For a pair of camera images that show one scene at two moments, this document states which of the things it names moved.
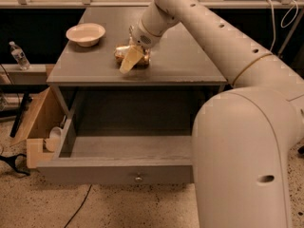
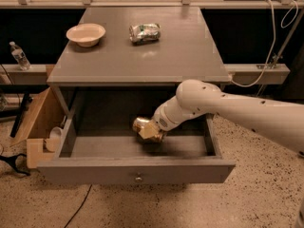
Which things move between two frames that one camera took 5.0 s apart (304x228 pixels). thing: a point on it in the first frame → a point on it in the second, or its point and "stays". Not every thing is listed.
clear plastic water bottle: x=19 y=56 stays
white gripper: x=142 y=37 → x=161 y=119
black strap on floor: x=11 y=160 stays
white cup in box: x=52 y=142 stays
